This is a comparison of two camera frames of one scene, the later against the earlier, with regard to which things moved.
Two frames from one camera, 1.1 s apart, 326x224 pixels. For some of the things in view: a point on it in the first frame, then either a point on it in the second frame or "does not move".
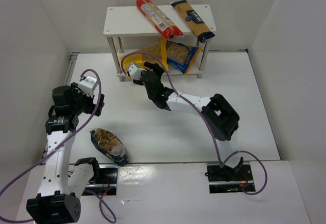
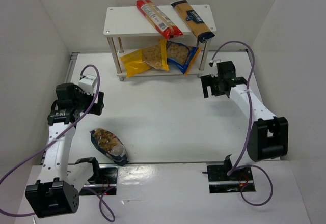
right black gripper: (146, 75) -> (212, 86)
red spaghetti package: (166, 28) does not move
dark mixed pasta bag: (110, 145) does not move
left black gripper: (95, 104) does not move
